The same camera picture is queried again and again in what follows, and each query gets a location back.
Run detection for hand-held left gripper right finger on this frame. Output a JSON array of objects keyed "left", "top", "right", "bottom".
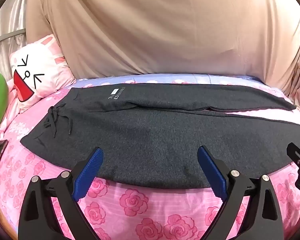
[{"left": 197, "top": 145, "right": 284, "bottom": 240}]

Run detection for dark grey pants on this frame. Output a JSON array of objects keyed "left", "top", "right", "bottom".
[{"left": 20, "top": 84, "right": 300, "bottom": 189}]

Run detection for beige cloth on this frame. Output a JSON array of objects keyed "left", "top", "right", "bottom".
[{"left": 25, "top": 0, "right": 300, "bottom": 98}]

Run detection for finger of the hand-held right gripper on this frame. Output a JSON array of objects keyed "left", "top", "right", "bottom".
[{"left": 286, "top": 142, "right": 300, "bottom": 193}]

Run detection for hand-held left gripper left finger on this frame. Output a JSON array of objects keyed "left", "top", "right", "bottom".
[{"left": 18, "top": 147, "right": 104, "bottom": 240}]

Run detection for white curtain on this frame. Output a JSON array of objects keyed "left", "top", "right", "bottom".
[{"left": 0, "top": 0, "right": 33, "bottom": 80}]

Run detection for metal rail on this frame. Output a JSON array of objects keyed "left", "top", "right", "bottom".
[{"left": 0, "top": 29, "right": 25, "bottom": 47}]

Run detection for pink floral bed sheet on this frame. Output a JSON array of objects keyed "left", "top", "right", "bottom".
[{"left": 0, "top": 74, "right": 300, "bottom": 240}]

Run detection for white rabbit face pillow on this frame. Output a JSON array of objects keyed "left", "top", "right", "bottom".
[{"left": 9, "top": 34, "right": 75, "bottom": 113}]

